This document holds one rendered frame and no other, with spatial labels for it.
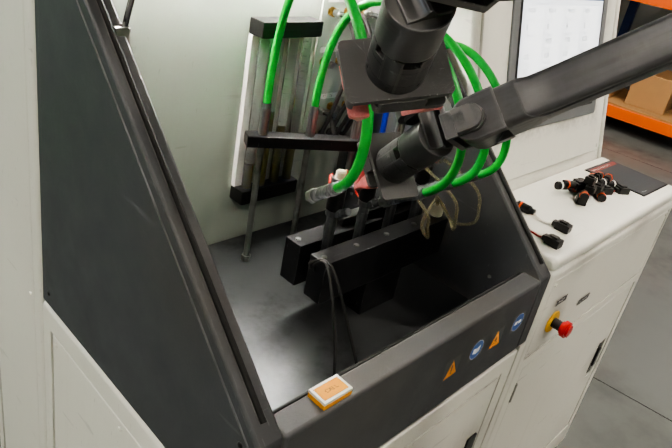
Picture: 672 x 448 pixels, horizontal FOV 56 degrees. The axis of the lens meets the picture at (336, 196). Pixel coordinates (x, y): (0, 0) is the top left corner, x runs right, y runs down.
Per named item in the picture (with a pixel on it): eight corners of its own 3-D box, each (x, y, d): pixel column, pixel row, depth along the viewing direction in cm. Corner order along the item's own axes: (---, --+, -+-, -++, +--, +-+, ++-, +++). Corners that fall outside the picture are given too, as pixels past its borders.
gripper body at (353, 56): (334, 51, 60) (342, 5, 53) (437, 41, 62) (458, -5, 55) (345, 112, 58) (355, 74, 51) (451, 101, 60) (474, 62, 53)
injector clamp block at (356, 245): (311, 338, 108) (326, 263, 101) (274, 307, 113) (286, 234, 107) (430, 280, 131) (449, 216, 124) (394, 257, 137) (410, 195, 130)
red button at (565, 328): (559, 346, 128) (568, 326, 126) (542, 335, 130) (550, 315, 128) (570, 337, 132) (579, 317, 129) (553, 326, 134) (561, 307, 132)
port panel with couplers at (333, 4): (311, 136, 131) (338, -18, 117) (301, 130, 133) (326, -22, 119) (354, 129, 140) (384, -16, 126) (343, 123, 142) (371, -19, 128)
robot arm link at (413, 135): (430, 154, 80) (463, 152, 83) (415, 105, 82) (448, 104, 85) (399, 173, 86) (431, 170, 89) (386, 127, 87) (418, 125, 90)
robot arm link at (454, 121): (486, 123, 77) (501, 136, 85) (459, 39, 80) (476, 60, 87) (397, 156, 82) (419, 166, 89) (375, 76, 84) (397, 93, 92)
